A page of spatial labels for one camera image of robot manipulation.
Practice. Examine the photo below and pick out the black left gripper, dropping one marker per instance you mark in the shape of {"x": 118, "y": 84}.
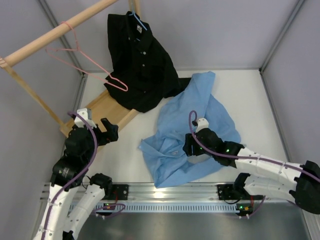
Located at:
{"x": 111, "y": 134}

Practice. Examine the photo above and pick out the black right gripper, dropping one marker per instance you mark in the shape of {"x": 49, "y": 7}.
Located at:
{"x": 188, "y": 147}

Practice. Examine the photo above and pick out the light blue shirt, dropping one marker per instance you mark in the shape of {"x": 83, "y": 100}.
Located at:
{"x": 163, "y": 152}

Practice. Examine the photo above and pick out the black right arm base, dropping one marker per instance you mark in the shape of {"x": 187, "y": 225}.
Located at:
{"x": 231, "y": 195}

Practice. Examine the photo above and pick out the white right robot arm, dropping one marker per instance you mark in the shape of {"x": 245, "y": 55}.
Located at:
{"x": 258, "y": 175}

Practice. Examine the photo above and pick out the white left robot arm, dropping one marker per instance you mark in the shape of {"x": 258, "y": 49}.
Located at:
{"x": 81, "y": 147}

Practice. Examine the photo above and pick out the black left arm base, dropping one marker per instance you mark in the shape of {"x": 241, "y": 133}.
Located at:
{"x": 118, "y": 192}

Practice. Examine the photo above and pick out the black button shirt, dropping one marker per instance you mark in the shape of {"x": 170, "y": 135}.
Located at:
{"x": 143, "y": 72}

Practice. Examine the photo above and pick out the wooden clothes rack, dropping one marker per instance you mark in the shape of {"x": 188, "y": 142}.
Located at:
{"x": 25, "y": 127}

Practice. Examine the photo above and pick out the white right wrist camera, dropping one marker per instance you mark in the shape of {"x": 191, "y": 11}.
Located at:
{"x": 200, "y": 124}

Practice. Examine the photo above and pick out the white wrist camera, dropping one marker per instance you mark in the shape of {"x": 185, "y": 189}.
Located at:
{"x": 84, "y": 115}
{"x": 200, "y": 124}

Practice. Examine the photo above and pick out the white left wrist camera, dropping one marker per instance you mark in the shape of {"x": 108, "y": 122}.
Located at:
{"x": 84, "y": 115}

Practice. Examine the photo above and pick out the aluminium mounting rail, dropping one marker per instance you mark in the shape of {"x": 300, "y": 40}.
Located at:
{"x": 194, "y": 192}

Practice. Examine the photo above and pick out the slotted grey cable duct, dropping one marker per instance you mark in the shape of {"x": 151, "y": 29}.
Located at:
{"x": 136, "y": 207}

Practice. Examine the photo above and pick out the blue wire hanger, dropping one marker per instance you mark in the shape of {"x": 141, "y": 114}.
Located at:
{"x": 136, "y": 26}

